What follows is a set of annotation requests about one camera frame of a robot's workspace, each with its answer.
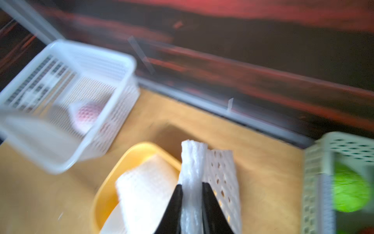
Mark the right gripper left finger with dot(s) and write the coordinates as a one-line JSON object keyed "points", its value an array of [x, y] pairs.
{"points": [[170, 222]]}

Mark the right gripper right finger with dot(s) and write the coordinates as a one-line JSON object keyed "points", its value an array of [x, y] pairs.
{"points": [[214, 221]]}

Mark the white foam net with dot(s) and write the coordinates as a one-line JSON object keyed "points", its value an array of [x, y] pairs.
{"points": [[144, 193], [218, 169]]}

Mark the red apple netted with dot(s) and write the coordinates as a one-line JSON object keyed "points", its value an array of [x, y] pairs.
{"points": [[83, 115]]}

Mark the yellow plastic tub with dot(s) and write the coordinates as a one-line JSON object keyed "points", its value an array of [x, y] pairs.
{"points": [[106, 199]]}

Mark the green plastic mesh basket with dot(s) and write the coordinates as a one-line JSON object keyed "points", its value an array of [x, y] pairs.
{"points": [[319, 212]]}

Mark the white plastic mesh basket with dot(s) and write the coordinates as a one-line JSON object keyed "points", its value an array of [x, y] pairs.
{"points": [[34, 105]]}

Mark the left aluminium frame post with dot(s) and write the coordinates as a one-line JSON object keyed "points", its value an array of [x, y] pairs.
{"points": [[30, 19]]}

